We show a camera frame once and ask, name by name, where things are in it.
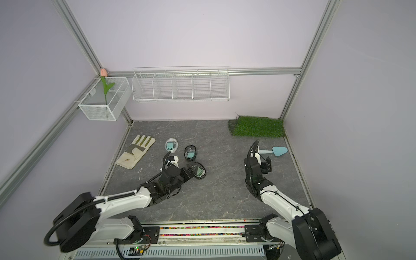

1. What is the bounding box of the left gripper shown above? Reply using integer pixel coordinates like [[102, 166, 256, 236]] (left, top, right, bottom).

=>
[[167, 163, 199, 195]]

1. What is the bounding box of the teal charger cube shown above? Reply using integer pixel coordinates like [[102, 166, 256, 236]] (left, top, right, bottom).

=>
[[185, 149, 196, 161], [166, 143, 174, 151]]

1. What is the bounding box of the clear round pouch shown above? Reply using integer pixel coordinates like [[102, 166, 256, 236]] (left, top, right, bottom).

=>
[[165, 138, 179, 153]]

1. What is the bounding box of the green charger cube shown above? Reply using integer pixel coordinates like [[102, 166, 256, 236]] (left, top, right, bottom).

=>
[[194, 166, 204, 177]]

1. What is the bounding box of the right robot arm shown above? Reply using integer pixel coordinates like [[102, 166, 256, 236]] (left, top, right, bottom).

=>
[[244, 141, 342, 260]]

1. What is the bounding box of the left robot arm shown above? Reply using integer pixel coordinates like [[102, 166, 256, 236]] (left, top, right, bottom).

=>
[[43, 153, 206, 252]]

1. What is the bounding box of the teal garden trowel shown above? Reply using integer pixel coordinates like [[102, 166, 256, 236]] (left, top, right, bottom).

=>
[[258, 147, 288, 157]]

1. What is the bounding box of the green artificial grass mat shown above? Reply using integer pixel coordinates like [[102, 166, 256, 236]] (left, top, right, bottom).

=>
[[227, 115, 286, 138]]

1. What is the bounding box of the beige work glove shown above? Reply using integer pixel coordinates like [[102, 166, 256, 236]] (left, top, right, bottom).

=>
[[115, 135, 156, 170]]

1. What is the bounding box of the white mesh box basket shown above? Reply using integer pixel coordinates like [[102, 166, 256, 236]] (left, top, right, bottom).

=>
[[78, 77, 132, 121]]

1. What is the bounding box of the artificial pink tulip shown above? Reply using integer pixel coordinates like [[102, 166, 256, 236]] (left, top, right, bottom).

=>
[[100, 68, 115, 105]]

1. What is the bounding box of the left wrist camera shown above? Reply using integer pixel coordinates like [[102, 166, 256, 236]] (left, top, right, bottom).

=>
[[166, 156, 179, 167]]

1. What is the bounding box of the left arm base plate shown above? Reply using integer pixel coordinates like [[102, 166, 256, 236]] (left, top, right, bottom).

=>
[[118, 226, 160, 245]]

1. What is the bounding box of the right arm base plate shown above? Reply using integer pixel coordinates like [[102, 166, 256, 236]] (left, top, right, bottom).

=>
[[243, 223, 284, 243]]

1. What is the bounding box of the white wire shelf basket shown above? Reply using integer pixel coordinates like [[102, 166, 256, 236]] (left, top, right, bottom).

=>
[[132, 66, 230, 101]]

